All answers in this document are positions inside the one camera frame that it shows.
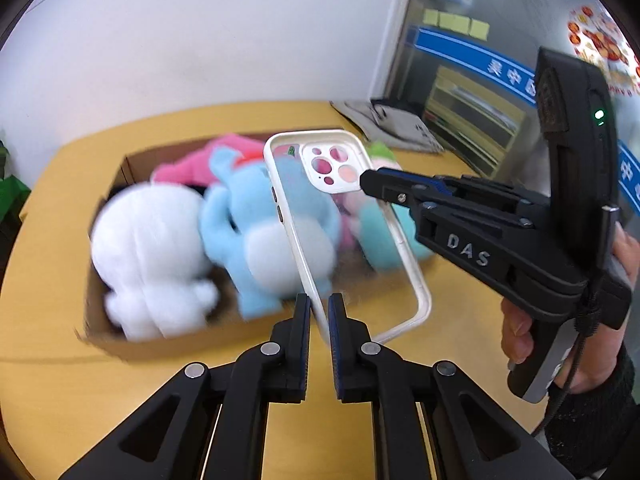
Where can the shelf behind glass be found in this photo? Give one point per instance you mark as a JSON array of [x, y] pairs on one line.
[[465, 110]]

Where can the cardboard box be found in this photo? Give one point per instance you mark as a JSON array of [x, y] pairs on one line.
[[150, 345]]

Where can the person's right hand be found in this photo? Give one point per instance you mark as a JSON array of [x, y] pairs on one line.
[[602, 355]]

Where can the person's right forearm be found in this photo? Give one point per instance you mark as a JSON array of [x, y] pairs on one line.
[[600, 425]]

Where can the teal and green plush toy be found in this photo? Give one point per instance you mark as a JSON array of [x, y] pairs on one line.
[[380, 240]]

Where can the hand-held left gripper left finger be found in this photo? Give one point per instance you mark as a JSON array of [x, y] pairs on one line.
[[302, 330]]

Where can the pink plush bear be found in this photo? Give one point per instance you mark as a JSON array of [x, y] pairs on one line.
[[200, 167]]

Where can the white plush toy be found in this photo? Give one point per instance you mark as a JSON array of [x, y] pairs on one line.
[[145, 250]]

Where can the clear white-rimmed phone case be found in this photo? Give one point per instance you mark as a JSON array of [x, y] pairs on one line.
[[354, 157]]

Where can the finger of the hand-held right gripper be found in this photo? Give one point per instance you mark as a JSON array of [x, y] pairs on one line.
[[387, 187], [480, 195]]

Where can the grey cloth bag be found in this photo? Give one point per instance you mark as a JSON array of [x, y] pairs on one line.
[[395, 125]]

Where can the yellow sticky note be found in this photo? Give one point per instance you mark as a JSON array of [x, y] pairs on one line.
[[479, 28], [430, 16], [461, 24], [445, 21]]

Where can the green mat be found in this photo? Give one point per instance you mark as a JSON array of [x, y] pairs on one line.
[[10, 192]]

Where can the light blue plush toy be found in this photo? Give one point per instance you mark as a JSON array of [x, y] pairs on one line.
[[240, 220]]

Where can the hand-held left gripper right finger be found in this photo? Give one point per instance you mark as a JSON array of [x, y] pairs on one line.
[[336, 335]]

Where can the red window decoration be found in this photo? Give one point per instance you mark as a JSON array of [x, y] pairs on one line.
[[595, 35]]

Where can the blue sign strip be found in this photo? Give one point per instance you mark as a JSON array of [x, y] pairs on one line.
[[465, 52]]

